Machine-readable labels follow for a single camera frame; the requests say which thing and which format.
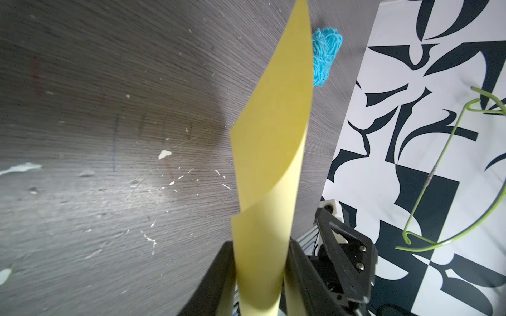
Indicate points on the light yellow square paper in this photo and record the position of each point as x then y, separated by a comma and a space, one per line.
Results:
268, 142

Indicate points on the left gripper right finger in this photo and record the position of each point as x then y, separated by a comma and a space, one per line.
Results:
316, 285

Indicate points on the turquoise yarn ball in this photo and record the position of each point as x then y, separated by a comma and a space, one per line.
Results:
326, 43

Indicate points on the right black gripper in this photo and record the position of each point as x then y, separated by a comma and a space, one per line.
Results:
359, 249

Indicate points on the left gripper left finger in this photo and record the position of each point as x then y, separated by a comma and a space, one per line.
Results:
215, 294

